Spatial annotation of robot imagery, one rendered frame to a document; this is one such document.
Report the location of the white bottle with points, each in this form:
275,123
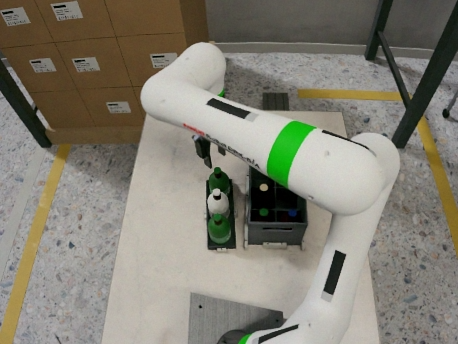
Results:
218,203

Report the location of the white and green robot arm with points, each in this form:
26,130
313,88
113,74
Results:
344,177

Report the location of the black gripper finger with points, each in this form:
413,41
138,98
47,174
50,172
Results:
203,149
221,150

